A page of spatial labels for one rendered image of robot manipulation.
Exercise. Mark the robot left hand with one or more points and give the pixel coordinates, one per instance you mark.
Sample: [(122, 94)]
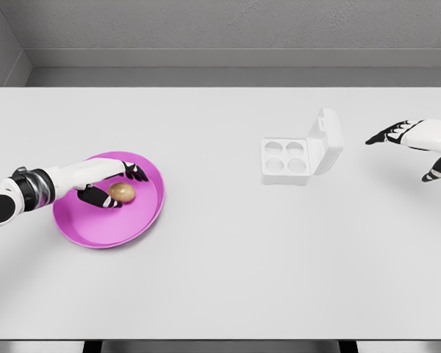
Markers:
[(99, 170)]

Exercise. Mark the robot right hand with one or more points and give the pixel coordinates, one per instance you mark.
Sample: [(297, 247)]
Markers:
[(431, 134)]

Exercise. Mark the brown egg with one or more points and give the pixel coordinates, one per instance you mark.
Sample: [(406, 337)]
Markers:
[(121, 192)]

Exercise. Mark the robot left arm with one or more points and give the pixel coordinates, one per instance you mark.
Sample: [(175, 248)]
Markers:
[(25, 189)]

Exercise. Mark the white egg box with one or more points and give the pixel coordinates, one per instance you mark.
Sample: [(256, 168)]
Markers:
[(301, 154)]

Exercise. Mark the pink round plate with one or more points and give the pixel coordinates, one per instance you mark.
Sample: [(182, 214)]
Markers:
[(110, 224)]

